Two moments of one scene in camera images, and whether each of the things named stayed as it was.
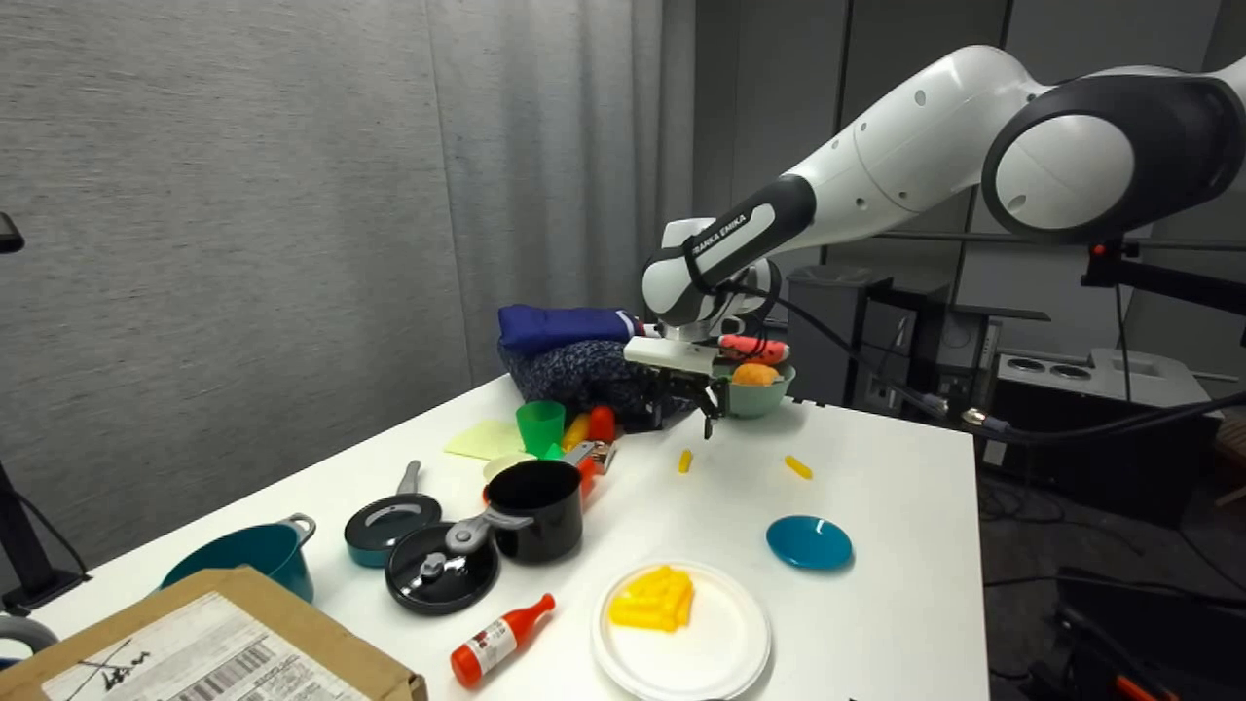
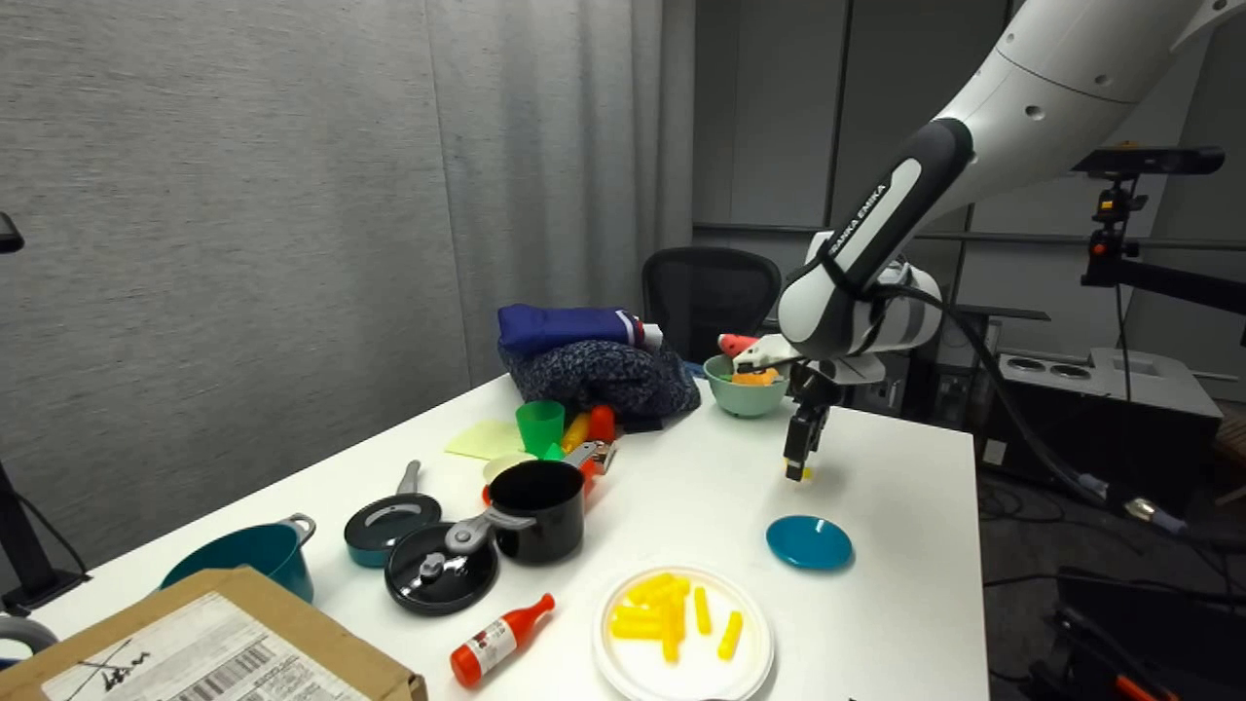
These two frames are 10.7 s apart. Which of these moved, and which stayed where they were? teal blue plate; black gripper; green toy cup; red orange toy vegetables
Moved: black gripper
Stayed: red orange toy vegetables; teal blue plate; green toy cup
